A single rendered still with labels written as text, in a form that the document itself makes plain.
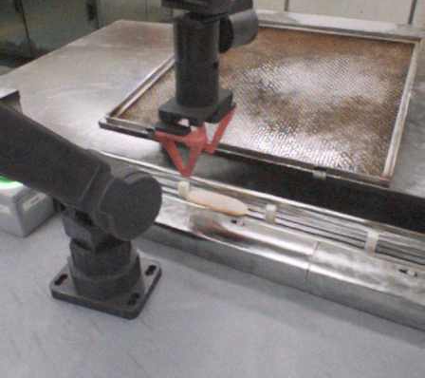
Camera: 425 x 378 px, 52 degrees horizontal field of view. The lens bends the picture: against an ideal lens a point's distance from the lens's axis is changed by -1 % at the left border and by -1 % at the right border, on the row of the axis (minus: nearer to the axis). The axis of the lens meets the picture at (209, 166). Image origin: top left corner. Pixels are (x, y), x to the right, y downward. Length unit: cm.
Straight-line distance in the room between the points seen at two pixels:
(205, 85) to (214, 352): 31
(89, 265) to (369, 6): 394
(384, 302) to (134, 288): 29
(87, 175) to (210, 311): 22
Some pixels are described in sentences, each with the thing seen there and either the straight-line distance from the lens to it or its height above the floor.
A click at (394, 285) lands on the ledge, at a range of 56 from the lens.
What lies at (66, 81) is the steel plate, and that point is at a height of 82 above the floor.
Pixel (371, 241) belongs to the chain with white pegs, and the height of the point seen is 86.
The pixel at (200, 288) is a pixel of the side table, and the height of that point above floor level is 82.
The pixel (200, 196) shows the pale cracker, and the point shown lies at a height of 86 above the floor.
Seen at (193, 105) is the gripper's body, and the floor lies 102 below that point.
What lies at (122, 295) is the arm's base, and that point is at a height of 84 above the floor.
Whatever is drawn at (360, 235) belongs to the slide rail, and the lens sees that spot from 64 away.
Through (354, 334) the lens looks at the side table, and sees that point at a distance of 55.
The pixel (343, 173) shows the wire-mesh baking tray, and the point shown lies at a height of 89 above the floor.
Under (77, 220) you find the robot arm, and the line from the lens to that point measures 51.
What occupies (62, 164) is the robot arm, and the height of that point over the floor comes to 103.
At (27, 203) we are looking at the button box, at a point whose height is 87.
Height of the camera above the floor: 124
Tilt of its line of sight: 31 degrees down
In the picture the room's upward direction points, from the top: straight up
